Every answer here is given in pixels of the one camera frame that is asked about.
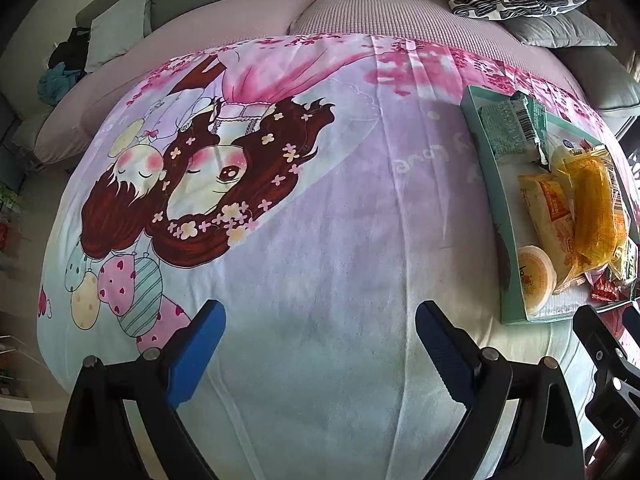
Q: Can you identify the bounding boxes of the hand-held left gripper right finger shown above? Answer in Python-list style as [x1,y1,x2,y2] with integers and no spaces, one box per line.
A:
[415,301,586,480]

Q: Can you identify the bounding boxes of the printed cartoon blanket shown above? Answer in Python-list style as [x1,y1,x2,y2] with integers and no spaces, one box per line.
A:
[36,34,626,480]

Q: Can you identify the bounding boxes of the yellow biscuit packet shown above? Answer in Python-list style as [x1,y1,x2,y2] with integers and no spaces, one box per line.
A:
[517,172,587,292]

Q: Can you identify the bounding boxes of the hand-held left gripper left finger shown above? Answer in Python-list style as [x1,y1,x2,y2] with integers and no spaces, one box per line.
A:
[56,299,227,480]

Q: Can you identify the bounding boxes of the large green packet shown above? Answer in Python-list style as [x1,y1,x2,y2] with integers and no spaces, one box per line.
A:
[477,99,533,161]

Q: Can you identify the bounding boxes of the teal cardboard box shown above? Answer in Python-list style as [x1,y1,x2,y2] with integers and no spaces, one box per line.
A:
[460,85,640,324]

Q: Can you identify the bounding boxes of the grey pillow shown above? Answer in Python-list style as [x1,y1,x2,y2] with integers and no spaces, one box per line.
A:
[502,10,618,50]

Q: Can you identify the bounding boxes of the large red cracker packet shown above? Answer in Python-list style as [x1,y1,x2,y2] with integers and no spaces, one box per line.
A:
[590,266,638,306]

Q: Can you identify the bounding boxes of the dark clothes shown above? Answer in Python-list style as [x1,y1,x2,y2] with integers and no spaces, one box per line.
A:
[47,27,91,68]

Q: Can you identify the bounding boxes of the teal blue cloth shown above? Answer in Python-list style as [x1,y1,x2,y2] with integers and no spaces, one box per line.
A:
[39,65,83,106]

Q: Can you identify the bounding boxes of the green and white clear packet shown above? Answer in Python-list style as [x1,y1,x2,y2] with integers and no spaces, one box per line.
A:
[600,240,640,286]

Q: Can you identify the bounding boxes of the orange bread packet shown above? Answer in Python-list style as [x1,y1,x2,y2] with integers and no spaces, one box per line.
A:
[564,152,632,272]

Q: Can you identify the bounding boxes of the orange pudding cup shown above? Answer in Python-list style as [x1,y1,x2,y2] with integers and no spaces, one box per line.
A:
[516,244,559,317]

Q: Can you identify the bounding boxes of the pale green pillow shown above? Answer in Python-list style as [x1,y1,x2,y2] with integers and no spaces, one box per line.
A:
[84,0,151,73]

